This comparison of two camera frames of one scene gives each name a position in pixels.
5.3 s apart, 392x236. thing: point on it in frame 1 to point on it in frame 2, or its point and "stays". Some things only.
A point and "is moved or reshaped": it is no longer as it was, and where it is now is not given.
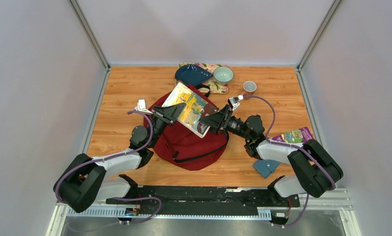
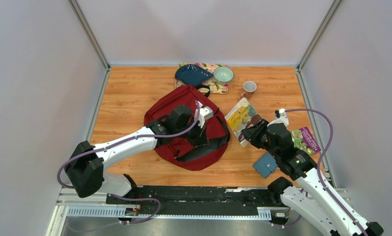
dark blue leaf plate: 191,74 stays
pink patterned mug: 249,87 stays
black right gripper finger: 213,121 to 252,141
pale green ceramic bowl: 223,74 stays
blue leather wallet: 265,166 stays
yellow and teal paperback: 196,108 is moved or reshaped
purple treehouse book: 299,136 stays
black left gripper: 168,115 to 201,138
